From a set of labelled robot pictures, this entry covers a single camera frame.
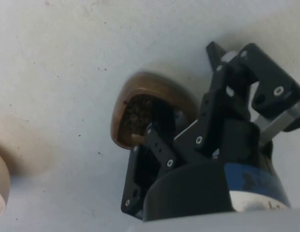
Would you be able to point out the coffee beans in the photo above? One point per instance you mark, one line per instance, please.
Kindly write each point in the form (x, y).
(136, 112)

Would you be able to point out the white bowl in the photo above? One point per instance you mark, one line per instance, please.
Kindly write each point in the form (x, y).
(1, 174)

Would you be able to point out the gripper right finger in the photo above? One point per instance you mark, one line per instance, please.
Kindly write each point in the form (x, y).
(220, 104)

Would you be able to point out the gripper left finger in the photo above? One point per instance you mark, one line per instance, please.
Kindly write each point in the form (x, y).
(157, 146)

